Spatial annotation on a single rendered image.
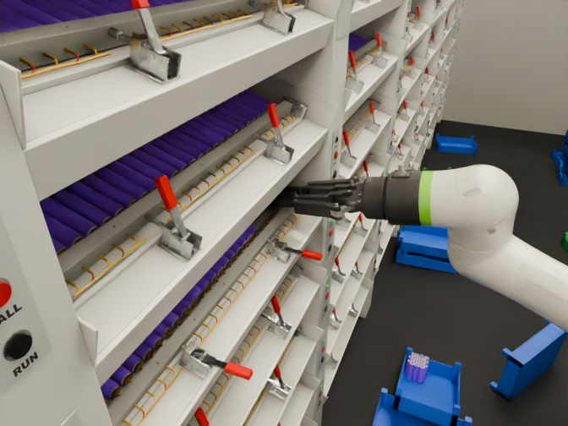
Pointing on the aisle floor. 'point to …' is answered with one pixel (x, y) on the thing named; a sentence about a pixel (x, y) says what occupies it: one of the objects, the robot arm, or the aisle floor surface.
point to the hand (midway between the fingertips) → (282, 196)
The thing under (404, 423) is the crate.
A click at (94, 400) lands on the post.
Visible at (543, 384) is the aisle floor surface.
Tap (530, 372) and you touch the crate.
